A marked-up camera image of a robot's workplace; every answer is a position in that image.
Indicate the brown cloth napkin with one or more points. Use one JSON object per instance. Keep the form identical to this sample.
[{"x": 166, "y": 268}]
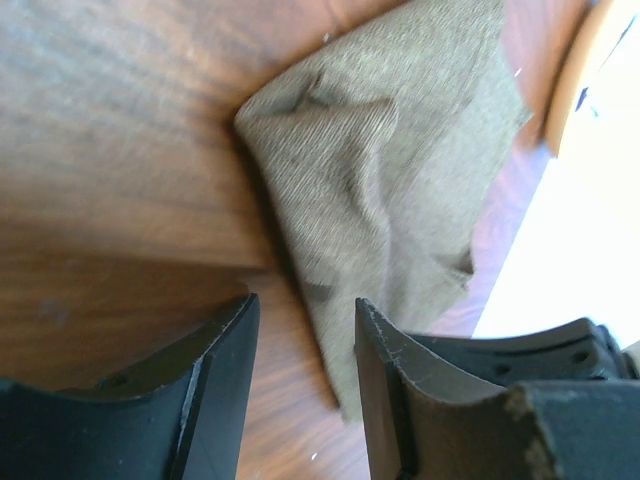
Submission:
[{"x": 378, "y": 152}]

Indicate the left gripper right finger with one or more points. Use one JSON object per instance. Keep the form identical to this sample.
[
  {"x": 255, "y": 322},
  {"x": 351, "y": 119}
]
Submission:
[{"x": 558, "y": 404}]

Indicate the yellow round plate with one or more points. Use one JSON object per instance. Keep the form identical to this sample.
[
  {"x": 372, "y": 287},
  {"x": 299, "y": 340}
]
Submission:
[{"x": 601, "y": 31}]

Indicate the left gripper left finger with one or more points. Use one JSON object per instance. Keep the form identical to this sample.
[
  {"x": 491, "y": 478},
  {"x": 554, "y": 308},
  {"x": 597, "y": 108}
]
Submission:
[{"x": 178, "y": 414}]

